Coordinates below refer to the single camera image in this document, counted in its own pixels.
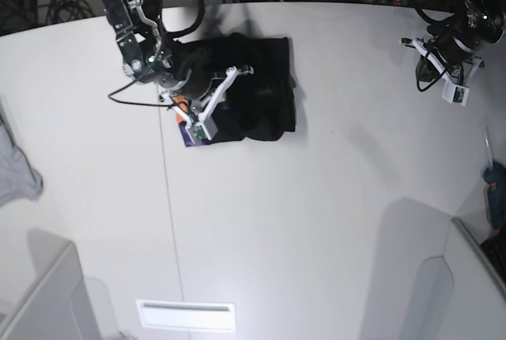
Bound black keyboard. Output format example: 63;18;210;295
481;228;506;281

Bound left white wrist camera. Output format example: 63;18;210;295
442;83;470;106

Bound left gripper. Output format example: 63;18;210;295
401;35;485;89

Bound black T-shirt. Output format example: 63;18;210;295
182;32;296;146

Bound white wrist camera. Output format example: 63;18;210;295
191;116;218;143
442;83;470;106

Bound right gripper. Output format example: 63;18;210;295
157;59;254;123

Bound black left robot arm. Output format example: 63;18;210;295
407;0;505;92

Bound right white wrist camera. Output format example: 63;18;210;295
191;116;218;143

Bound grey cloth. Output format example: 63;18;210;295
1;107;43;207

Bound coiled black cable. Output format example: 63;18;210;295
45;0;96;27

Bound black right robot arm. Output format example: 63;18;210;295
102;0;255;123

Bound blue glue gun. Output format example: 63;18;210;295
482;124;505;232

